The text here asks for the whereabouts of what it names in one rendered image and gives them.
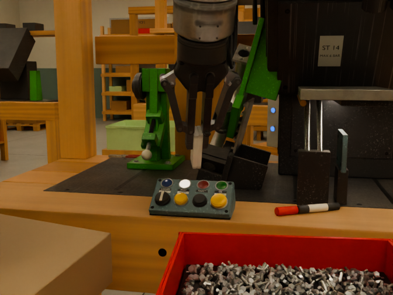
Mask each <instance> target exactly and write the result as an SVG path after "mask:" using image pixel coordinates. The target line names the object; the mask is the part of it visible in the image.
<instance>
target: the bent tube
mask: <svg viewBox="0 0 393 295"><path fill-rule="evenodd" d="M250 50H251V46H247V45H244V44H240V43H239V45H238V47H237V49H236V51H235V54H234V56H233V58H232V61H234V62H236V67H235V72H237V73H238V75H239V77H240V79H241V80H242V79H243V75H244V71H245V68H246V64H247V61H248V58H249V54H250ZM240 86H241V85H239V86H238V88H237V89H236V91H235V92H234V94H233V97H232V100H231V102H232V103H234V100H235V98H236V95H237V94H238V93H239V90H240ZM226 135H227V133H224V134H221V133H217V132H216V131H215V133H214V136H213V138H212V140H211V142H210V144H211V145H214V146H218V147H220V148H222V146H223V144H224V142H225V139H226Z"/></svg>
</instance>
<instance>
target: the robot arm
mask: <svg viewBox="0 0 393 295"><path fill-rule="evenodd" d="M236 5H237V0H173V29H174V31H175V32H176V33H178V35H177V60H176V62H175V64H174V67H173V70H172V71H171V72H169V73H167V74H164V73H163V74H160V76H159V78H160V84H161V86H162V88H163V89H164V91H165V92H166V93H167V95H168V100H169V103H170V107H171V111H172V114H173V118H174V123H175V127H176V130H177V132H185V145H186V148H187V150H191V157H190V159H191V164H192V168H193V169H196V168H197V169H200V168H201V161H202V149H207V148H208V145H209V137H210V135H211V132H212V131H214V130H216V131H219V130H220V129H221V127H222V124H223V121H224V118H225V116H226V113H227V110H228V107H229V105H230V102H231V100H232V97H233V94H234V92H235V91H236V89H237V88H238V86H239V85H240V84H241V83H242V81H241V79H240V77H239V75H238V73H237V72H232V71H230V70H229V68H228V66H227V63H226V58H227V45H228V37H229V36H230V35H231V34H232V33H233V31H234V24H235V14H236ZM176 78H178V79H179V81H180V82H181V84H182V85H183V86H184V87H185V89H186V90H187V103H186V117H185V122H184V121H182V119H181V115H180V110H179V107H178V103H177V99H176V96H175V91H174V86H175V85H176V83H175V79H176ZM224 78H225V79H224ZM223 79H224V82H225V83H224V85H223V88H222V91H221V94H220V97H219V99H218V103H217V105H216V108H215V112H214V113H213V117H212V120H211V113H212V98H213V91H214V89H215V88H216V87H217V86H218V85H219V83H220V82H221V81H222V80H223ZM200 91H202V111H201V127H200V126H195V112H196V101H197V92H200Z"/></svg>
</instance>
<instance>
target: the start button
mask: <svg viewBox="0 0 393 295"><path fill-rule="evenodd" d="M226 203H227V198H226V196H225V195H223V194H215V195H213V196H212V198H211V204H212V206H213V207H215V208H222V207H224V206H225V205H226Z"/></svg>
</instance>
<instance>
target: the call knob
mask: <svg viewBox="0 0 393 295"><path fill-rule="evenodd" d="M155 199H156V202H157V203H158V204H165V203H167V202H168V201H169V199H170V197H169V195H168V193H166V192H165V191H161V192H159V193H157V194H156V196H155Z"/></svg>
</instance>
